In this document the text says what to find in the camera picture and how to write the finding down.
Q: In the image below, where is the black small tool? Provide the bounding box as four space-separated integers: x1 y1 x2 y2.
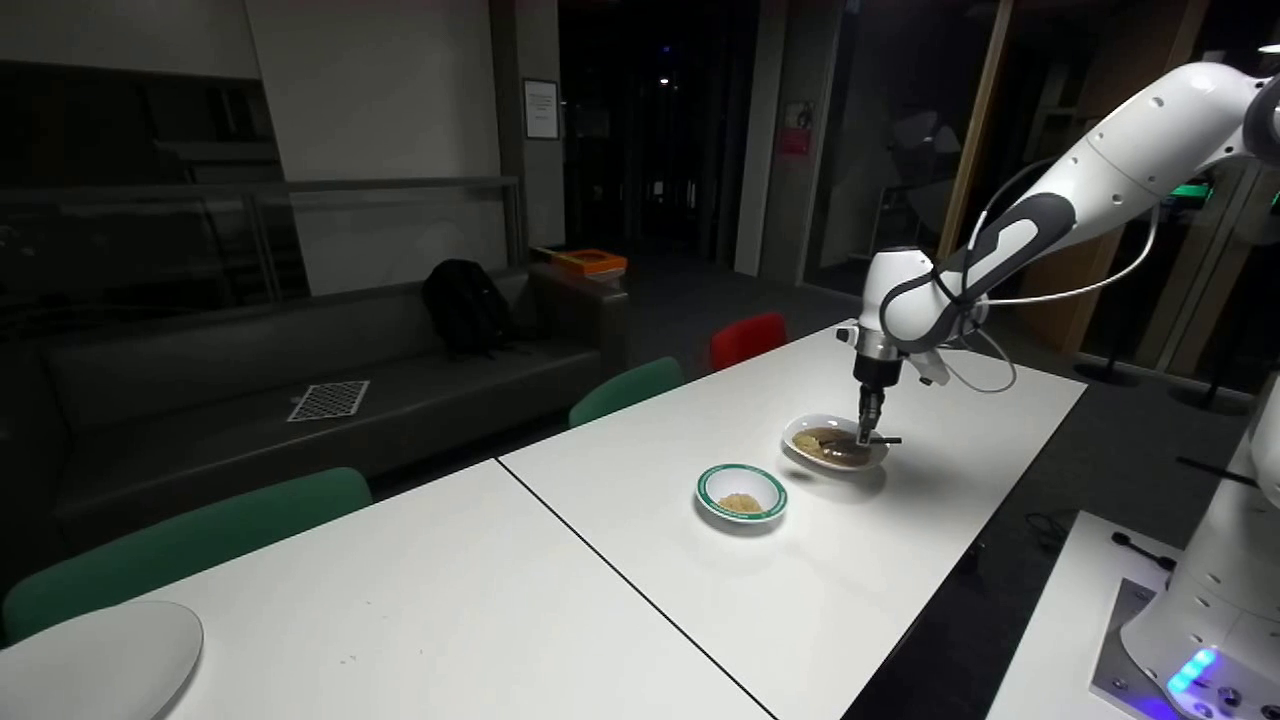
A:
1108 529 1180 575

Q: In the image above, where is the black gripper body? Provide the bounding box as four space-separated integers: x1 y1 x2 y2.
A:
854 350 902 404

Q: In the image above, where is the green chair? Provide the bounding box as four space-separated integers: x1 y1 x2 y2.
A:
568 350 706 430
0 463 381 646

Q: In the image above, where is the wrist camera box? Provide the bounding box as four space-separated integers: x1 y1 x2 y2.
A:
915 340 962 392

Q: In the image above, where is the red wall sign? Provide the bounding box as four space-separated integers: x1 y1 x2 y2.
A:
778 100 820 162

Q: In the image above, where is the green and white bowl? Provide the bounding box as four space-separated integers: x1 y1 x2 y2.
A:
694 461 791 534

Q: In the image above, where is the black backpack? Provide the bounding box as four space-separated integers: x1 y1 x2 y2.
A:
421 255 522 364

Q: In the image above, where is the white round chair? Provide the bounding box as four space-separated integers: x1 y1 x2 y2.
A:
0 599 209 720

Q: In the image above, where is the orange lidded bin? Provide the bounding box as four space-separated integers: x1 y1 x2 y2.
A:
533 241 637 329

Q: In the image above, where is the large brown sugar heap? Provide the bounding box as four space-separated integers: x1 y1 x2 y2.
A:
798 423 880 468

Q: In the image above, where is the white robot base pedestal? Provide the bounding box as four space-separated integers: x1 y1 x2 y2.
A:
1094 397 1280 720

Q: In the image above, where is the white wall poster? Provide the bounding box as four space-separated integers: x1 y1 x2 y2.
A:
522 76 564 142

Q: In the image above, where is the grey sofa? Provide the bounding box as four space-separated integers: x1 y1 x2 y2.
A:
0 270 614 541

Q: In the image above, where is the red chair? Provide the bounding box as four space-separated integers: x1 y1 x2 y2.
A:
700 309 798 375

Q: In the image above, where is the paper sheet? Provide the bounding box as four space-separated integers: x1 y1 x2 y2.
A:
283 375 375 428

